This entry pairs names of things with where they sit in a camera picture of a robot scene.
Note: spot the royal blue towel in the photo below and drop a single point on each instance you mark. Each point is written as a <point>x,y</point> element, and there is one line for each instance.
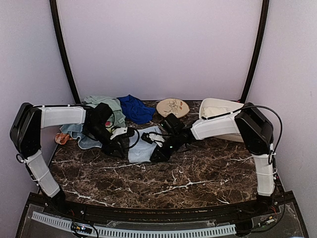
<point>135,110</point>

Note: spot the orange patterned cloth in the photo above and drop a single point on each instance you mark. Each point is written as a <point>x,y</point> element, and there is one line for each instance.
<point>62,138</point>

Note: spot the beige floral plate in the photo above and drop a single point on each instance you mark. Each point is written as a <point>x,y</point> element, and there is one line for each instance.
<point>172,106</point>

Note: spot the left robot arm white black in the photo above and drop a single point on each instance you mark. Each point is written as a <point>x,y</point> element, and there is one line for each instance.
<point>30,123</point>

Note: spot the cream white towel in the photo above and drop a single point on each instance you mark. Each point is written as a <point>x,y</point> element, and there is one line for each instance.
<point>212,111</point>

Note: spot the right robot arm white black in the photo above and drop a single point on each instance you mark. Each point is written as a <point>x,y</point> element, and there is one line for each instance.
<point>248,121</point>

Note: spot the black frame post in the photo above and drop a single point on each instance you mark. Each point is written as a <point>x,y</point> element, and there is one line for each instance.
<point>62,51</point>
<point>256,51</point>

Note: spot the right black frame post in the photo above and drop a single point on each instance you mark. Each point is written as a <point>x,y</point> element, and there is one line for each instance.
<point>256,51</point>

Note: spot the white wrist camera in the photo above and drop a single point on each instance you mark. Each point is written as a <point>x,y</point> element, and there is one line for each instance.
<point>153,137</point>
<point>124,132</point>

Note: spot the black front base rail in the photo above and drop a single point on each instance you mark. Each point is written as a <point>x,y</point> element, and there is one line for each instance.
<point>95,211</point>

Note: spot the left black frame post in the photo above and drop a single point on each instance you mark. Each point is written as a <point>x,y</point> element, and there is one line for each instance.
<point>62,51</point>

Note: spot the blue grey towel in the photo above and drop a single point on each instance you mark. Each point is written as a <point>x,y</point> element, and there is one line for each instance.
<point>76,132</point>

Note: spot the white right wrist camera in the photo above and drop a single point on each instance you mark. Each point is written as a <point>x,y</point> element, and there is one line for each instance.
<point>153,137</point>

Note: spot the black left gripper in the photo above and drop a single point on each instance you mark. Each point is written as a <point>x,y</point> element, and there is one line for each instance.
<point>112,146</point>

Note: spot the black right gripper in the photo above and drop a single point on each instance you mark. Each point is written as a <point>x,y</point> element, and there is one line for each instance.
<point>162,156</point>

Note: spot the light blue towel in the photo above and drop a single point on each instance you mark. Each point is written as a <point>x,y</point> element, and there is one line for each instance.
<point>142,151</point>

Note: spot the white plastic basin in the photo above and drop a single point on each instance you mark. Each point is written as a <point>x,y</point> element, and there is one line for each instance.
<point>231,107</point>

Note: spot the pale green towel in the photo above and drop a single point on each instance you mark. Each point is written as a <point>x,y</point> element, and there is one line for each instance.
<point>117,118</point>

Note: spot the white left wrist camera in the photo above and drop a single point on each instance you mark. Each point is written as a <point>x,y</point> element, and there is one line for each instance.
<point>124,132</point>

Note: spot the white slotted cable duct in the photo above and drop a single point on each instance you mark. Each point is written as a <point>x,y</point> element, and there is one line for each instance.
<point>122,230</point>

